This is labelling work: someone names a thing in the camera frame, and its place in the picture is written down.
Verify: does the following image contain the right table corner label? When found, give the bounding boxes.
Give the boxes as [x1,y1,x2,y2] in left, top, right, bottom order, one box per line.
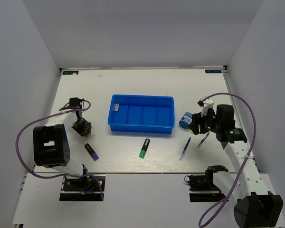
[205,69,222,74]

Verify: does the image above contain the green black highlighter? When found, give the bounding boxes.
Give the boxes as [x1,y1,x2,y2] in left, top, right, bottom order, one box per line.
[139,138,150,159]

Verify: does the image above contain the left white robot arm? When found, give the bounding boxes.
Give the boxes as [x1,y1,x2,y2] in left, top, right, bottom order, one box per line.
[33,97,92,190]

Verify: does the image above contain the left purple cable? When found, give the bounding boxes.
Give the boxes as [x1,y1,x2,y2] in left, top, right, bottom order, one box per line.
[15,99,105,200]

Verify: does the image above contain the table corner label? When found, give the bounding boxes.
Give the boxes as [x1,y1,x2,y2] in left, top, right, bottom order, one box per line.
[205,69,222,74]
[62,71,79,75]

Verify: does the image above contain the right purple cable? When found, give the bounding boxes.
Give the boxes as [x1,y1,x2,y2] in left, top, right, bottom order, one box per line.
[198,92,257,228]

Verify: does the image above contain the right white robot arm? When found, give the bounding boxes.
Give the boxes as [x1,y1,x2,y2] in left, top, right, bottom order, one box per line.
[189,103,283,228]

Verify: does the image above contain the green pen refill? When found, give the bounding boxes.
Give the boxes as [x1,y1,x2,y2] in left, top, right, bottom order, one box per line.
[197,132,210,147]

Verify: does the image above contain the blue plastic divided tray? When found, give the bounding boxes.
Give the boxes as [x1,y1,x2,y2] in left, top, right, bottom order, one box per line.
[108,95,175,134]

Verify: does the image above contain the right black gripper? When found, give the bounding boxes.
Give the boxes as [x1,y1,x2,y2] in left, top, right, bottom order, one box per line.
[188,106,221,135]

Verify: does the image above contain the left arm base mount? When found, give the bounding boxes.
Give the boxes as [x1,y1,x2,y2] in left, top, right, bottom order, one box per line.
[59,175,106,202]

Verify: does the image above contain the purple cable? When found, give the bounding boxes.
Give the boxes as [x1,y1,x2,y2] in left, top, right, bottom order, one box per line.
[15,99,105,200]
[198,92,257,228]

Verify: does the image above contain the purple black highlighter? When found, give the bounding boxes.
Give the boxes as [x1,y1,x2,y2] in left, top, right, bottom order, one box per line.
[84,143,99,161]

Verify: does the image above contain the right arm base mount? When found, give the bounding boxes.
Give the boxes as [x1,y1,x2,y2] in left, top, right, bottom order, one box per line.
[184,175,225,202]

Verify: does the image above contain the blue correction tape roll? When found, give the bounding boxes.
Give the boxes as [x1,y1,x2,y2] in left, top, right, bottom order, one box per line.
[179,112,192,130]

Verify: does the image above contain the blue pen refill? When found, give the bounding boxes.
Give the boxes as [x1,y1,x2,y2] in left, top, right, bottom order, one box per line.
[179,137,191,161]

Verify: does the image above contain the left table corner label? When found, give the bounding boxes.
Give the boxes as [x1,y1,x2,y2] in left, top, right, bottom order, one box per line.
[62,71,79,75]

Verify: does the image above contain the white eraser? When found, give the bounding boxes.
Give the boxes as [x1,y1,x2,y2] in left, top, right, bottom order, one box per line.
[113,103,120,112]

